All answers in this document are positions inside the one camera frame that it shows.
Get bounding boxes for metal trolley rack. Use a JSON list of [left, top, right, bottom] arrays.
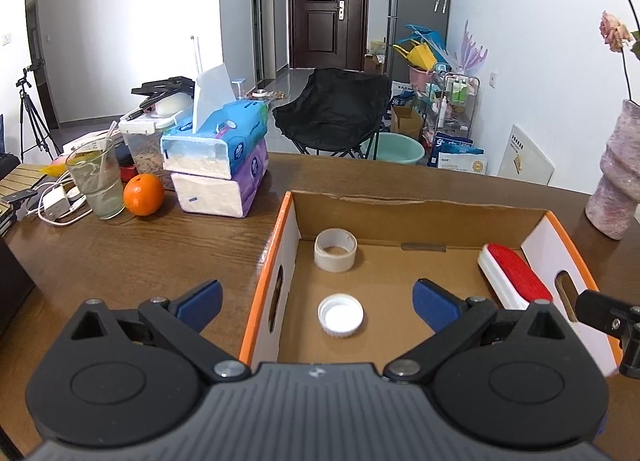
[[425, 72, 481, 152]]

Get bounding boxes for blue tissue pack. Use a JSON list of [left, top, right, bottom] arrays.
[[161, 62, 268, 179]]

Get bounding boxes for white tape roll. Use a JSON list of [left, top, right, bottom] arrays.
[[314, 228, 358, 273]]

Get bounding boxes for green basin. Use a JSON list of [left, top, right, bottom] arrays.
[[360, 132, 426, 165]]

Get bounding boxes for glass cup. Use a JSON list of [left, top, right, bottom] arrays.
[[65, 121, 126, 220]]

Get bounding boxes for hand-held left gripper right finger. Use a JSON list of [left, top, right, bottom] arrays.
[[384, 279, 571, 384]]

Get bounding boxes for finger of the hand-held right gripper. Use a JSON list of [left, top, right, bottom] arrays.
[[575, 289, 640, 377]]

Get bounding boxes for white cable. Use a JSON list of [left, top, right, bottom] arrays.
[[27, 181, 93, 227]]

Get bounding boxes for pink stone vase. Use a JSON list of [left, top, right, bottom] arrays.
[[585, 98, 640, 241]]

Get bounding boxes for red and white lint brush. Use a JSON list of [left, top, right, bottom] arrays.
[[477, 242, 555, 312]]

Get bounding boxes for grey refrigerator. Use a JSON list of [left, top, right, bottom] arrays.
[[386, 0, 453, 87]]

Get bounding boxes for black tripod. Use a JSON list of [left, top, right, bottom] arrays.
[[15, 64, 58, 162]]

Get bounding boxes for dark brown door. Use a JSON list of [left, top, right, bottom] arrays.
[[287, 0, 371, 71]]

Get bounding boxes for white charger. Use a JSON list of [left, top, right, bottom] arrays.
[[44, 188, 71, 219]]

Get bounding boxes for white ribbed cap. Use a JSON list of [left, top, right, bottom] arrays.
[[317, 293, 365, 339]]

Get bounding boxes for orange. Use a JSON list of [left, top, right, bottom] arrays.
[[123, 173, 166, 217]]

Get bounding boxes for red cardboard box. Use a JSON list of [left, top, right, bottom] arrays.
[[239, 190, 618, 379]]

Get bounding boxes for white board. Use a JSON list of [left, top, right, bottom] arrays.
[[497, 124, 556, 186]]

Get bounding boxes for pink bucket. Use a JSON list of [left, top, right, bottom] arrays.
[[409, 64, 436, 92]]

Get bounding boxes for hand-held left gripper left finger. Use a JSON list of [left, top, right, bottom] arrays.
[[71, 279, 251, 383]]

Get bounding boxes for purple tissue pack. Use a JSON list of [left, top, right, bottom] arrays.
[[170, 138, 269, 218]]

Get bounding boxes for small brown cardboard box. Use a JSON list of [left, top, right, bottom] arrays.
[[390, 105, 426, 142]]

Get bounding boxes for black folding chair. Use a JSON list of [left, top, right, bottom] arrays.
[[272, 68, 393, 160]]

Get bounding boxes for purple fairy wings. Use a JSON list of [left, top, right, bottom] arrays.
[[452, 20, 488, 77]]

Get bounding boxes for blue and white packet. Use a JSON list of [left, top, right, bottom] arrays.
[[430, 131, 488, 176]]

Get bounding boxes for clear plastic food container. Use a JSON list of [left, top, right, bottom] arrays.
[[119, 111, 193, 189]]

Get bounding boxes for yellow dustpan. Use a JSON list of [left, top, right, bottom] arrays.
[[392, 41, 436, 69]]

